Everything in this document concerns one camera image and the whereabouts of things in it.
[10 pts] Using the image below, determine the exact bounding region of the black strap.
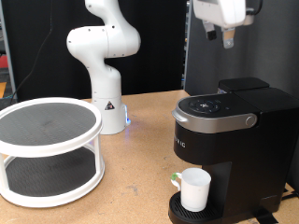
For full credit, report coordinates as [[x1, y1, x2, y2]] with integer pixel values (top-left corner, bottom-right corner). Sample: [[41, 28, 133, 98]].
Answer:
[[250, 208, 279, 224]]

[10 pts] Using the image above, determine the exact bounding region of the grey metal rack edge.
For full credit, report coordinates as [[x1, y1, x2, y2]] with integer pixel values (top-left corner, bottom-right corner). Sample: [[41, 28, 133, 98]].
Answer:
[[180, 0, 192, 91]]

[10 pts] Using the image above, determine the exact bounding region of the white mug with green handle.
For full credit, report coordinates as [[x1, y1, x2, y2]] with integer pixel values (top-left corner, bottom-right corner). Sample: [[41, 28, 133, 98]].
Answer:
[[170, 167, 212, 213]]

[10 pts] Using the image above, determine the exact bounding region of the black Keurig coffee machine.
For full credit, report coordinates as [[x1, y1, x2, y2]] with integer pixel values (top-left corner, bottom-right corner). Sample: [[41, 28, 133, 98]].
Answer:
[[167, 77, 299, 224]]

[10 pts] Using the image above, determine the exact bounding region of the thin black hanging cable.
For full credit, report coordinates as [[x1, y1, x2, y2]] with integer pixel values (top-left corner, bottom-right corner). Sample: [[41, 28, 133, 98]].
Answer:
[[10, 0, 54, 99]]

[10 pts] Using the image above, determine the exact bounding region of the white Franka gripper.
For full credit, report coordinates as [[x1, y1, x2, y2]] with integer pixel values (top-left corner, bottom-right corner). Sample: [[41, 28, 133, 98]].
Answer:
[[192, 0, 247, 49]]

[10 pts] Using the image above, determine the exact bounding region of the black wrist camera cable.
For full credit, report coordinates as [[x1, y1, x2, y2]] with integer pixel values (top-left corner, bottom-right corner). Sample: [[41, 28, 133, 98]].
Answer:
[[252, 0, 264, 17]]

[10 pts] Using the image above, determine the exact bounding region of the grey metal post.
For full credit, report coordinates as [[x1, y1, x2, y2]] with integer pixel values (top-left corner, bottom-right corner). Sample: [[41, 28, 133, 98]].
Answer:
[[0, 0, 17, 98]]

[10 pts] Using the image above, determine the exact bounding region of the white two tier turntable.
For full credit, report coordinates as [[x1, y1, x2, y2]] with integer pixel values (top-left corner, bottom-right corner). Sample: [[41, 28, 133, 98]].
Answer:
[[0, 97, 106, 209]]

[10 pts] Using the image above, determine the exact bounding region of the black backdrop curtain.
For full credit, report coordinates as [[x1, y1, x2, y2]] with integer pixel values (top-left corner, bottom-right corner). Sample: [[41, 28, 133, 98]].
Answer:
[[0, 0, 188, 104]]

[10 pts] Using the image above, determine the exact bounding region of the small grey wrist camera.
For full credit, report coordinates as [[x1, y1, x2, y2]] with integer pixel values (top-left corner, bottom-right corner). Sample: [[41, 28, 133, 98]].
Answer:
[[244, 7, 256, 26]]

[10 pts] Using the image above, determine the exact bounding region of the black power cable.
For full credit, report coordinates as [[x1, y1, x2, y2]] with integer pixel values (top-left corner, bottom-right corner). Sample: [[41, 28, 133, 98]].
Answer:
[[279, 186, 299, 201]]

